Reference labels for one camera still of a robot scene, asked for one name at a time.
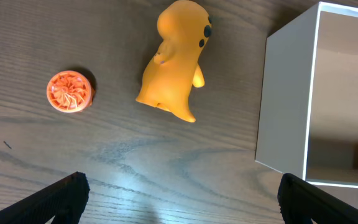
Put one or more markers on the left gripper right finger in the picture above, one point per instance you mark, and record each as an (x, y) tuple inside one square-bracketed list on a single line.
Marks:
[(303, 203)]

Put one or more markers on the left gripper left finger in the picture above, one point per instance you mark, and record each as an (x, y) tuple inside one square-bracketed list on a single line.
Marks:
[(61, 202)]

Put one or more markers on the white cardboard box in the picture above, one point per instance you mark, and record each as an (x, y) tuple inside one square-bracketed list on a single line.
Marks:
[(308, 122)]

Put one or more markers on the orange round plastic toy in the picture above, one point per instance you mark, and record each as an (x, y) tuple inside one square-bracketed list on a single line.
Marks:
[(70, 92)]

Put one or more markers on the yellow rubber figure toy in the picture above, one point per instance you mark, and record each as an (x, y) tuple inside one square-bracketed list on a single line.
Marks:
[(173, 71)]

